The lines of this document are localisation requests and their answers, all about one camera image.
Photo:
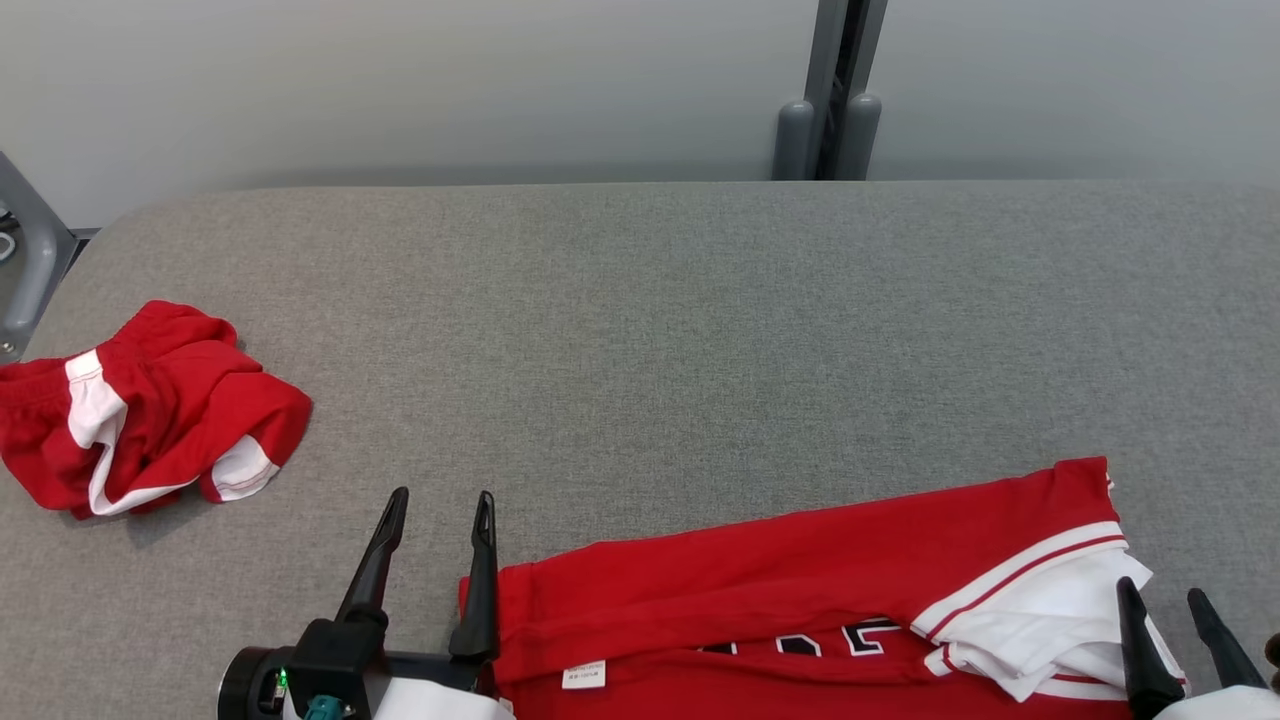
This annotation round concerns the red shorts with white stripes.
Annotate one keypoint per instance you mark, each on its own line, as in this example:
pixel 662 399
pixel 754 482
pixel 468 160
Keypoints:
pixel 180 400

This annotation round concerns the red jersey with white sleeves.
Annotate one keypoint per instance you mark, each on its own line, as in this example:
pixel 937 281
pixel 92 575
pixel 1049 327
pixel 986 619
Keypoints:
pixel 750 590

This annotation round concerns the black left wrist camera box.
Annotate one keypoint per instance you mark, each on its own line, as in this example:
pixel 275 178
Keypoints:
pixel 335 660

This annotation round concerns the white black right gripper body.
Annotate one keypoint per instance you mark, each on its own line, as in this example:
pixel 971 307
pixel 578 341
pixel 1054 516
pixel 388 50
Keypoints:
pixel 1230 707

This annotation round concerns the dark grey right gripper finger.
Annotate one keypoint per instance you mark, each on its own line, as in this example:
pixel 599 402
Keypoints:
pixel 1145 660
pixel 1225 650

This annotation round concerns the grey partition post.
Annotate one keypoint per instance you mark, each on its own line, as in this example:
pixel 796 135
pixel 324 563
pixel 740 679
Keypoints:
pixel 795 140

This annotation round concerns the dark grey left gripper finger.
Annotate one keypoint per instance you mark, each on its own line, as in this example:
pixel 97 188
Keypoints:
pixel 375 570
pixel 480 600

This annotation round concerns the grey metal desk leg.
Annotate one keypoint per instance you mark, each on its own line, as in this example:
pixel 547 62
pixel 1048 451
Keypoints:
pixel 40 270

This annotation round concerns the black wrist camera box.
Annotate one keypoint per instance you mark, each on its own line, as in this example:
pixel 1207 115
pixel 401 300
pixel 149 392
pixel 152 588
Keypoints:
pixel 1273 660
pixel 335 660

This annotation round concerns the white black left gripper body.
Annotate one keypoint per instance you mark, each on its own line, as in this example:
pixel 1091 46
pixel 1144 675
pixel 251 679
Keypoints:
pixel 440 695

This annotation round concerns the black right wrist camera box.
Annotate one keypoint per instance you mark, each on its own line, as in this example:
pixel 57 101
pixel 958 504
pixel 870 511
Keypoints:
pixel 1273 660

